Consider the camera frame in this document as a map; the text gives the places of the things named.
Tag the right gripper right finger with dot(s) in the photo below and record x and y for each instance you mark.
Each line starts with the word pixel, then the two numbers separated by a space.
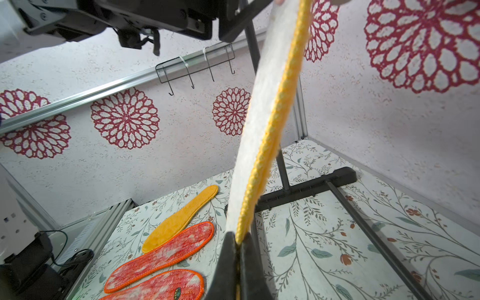
pixel 253 285

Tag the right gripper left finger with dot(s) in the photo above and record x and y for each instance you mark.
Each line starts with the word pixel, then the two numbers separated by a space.
pixel 225 279

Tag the yellow trimmed white insole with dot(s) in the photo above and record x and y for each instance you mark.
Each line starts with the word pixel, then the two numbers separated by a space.
pixel 272 99

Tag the black wire wall hook rack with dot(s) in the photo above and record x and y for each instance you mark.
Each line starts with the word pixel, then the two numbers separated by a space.
pixel 186 66

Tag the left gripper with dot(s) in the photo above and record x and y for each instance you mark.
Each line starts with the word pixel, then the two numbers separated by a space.
pixel 195 18

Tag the yellow shoe insole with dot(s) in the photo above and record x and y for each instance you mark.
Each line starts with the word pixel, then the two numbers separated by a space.
pixel 174 224

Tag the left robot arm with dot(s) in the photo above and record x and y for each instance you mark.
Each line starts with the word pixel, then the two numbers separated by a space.
pixel 136 22

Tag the aluminium front rail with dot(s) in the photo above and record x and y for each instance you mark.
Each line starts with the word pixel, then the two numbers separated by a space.
pixel 92 233

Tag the red orange insole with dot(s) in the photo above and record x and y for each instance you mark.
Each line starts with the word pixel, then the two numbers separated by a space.
pixel 180 247

